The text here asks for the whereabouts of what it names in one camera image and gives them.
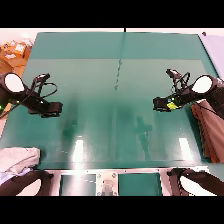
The grey garment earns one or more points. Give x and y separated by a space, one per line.
18 158

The orange-brown garment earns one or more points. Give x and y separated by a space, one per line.
208 152

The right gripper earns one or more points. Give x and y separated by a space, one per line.
165 103

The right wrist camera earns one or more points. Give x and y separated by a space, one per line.
176 78

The brown T-shirt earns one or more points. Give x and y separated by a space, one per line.
211 128

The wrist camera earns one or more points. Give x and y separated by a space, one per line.
176 78
40 83

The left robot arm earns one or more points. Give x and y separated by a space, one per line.
16 91

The silver frame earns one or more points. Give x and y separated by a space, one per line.
106 183

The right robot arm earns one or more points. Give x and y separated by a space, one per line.
208 90

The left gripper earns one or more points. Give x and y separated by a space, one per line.
46 109

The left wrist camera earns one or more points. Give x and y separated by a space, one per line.
40 83

